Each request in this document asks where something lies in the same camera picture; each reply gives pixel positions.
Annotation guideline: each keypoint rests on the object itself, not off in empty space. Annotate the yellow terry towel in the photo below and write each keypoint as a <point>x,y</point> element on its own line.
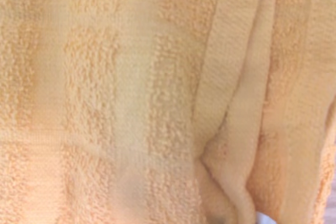
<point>147,98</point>

